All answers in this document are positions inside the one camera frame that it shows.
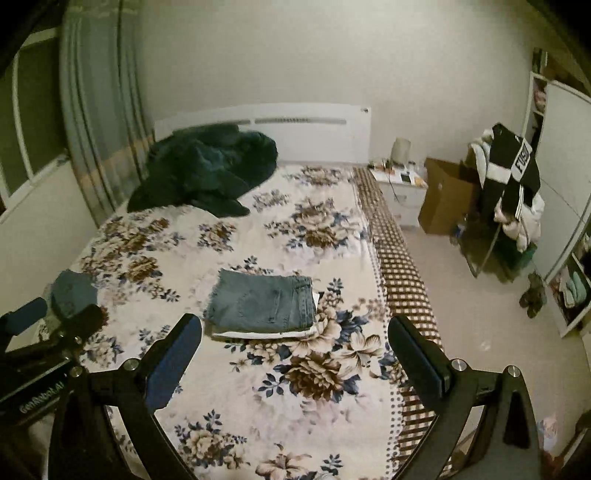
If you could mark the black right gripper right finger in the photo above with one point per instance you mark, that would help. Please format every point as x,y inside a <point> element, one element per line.
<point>505,445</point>

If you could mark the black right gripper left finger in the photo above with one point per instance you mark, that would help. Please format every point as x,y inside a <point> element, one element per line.
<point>83,444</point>

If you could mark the blue denim jeans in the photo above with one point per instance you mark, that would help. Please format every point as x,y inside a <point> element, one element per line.
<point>261,304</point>

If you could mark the blue denim piece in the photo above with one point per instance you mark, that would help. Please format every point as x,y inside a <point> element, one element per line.
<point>70,293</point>

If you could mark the floral bed blanket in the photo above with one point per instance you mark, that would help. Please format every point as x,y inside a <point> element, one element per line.
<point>294,376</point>

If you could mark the dark green blanket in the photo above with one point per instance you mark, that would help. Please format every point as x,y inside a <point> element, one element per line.
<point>207,167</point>

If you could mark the brown cardboard box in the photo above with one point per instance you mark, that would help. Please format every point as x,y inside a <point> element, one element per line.
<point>451,194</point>

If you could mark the white nightstand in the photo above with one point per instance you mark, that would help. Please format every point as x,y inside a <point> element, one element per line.
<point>404,192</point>

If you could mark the plaid curtain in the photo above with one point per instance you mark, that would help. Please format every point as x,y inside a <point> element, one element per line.
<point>106,126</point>

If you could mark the clothes pile on chair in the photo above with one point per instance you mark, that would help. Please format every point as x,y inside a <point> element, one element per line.
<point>510,182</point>

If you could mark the small table lamp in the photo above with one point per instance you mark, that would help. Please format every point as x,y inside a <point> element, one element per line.
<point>400,152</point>

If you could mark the white wardrobe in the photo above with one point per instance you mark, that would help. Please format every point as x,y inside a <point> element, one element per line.
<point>557,125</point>

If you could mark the white headboard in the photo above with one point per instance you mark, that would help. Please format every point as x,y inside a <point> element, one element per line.
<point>316,133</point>

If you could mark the window frame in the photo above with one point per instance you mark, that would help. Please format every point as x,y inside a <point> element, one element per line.
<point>32,133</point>

